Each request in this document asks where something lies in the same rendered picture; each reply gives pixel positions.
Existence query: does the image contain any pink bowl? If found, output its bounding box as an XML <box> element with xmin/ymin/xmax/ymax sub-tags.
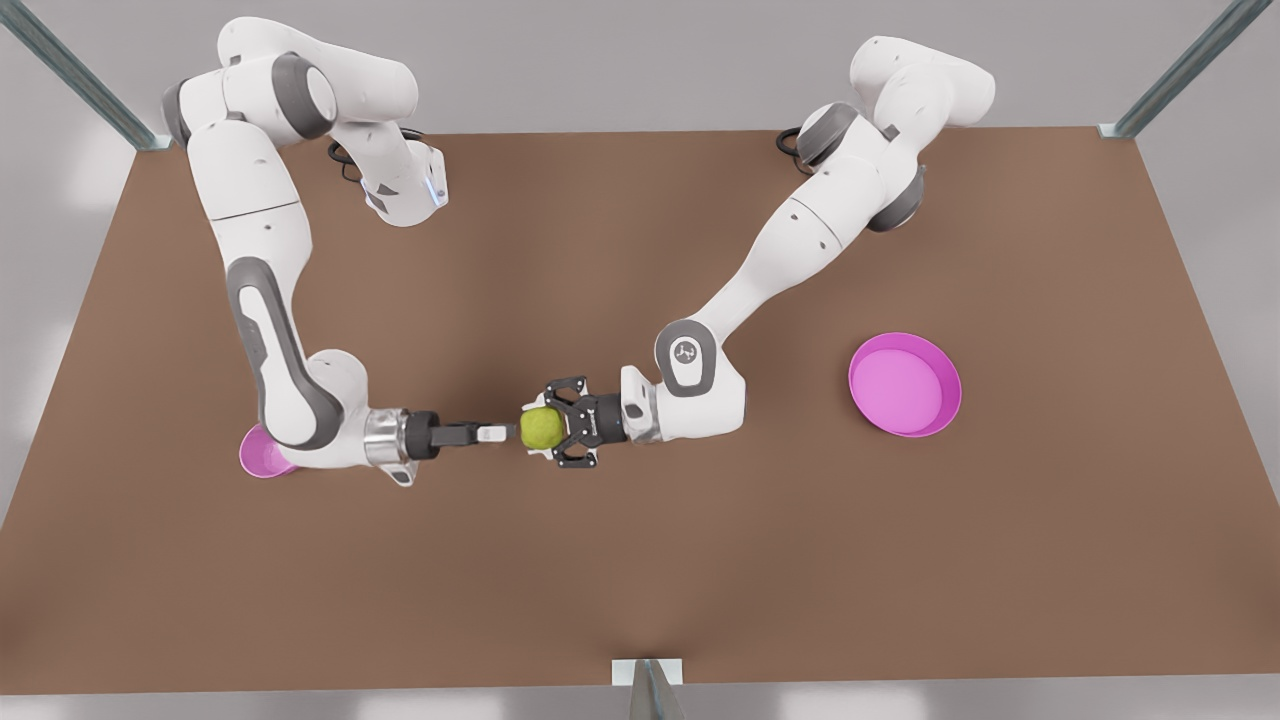
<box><xmin>238</xmin><ymin>423</ymin><xmax>301</xmax><ymax>480</ymax></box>

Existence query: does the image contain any pink plate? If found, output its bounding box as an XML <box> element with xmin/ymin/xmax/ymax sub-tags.
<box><xmin>848</xmin><ymin>332</ymin><xmax>963</xmax><ymax>439</ymax></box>

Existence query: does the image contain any silver frame post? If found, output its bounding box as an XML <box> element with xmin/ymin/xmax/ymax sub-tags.
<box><xmin>0</xmin><ymin>0</ymin><xmax>172</xmax><ymax>152</ymax></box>
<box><xmin>611</xmin><ymin>657</ymin><xmax>684</xmax><ymax>720</ymax></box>
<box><xmin>1097</xmin><ymin>0</ymin><xmax>1280</xmax><ymax>140</ymax></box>

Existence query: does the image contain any green apple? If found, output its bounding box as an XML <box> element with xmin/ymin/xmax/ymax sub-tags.
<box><xmin>519</xmin><ymin>405</ymin><xmax>564</xmax><ymax>452</ymax></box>

